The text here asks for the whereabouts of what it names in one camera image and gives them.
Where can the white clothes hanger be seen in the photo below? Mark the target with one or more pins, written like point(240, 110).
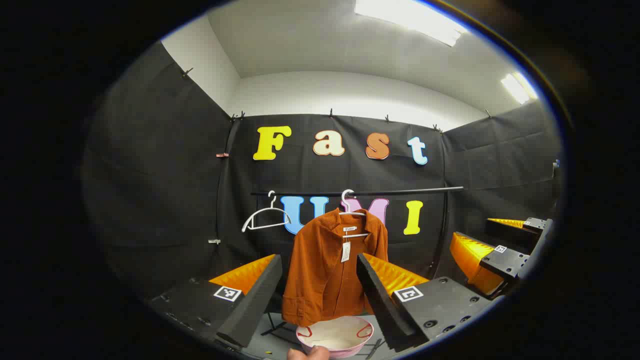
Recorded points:
point(265, 217)
point(346, 196)

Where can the black backdrop cloth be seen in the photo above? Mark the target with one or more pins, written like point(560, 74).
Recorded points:
point(165, 200)

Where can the white pink laundry hamper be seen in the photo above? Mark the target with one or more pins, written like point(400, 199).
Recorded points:
point(335, 336)

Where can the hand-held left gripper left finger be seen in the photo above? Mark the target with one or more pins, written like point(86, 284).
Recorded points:
point(250, 305)

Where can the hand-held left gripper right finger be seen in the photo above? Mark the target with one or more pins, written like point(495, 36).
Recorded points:
point(382, 305)

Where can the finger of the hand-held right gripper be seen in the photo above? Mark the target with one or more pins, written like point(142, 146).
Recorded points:
point(510, 232)
point(507, 262)

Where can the black clothes rack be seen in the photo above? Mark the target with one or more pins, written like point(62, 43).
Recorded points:
point(400, 190)

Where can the ceiling light panel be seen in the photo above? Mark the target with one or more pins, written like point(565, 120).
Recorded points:
point(517, 87)
point(410, 17)

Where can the row of black binder clips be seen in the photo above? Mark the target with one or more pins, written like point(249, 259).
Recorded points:
point(330, 113)

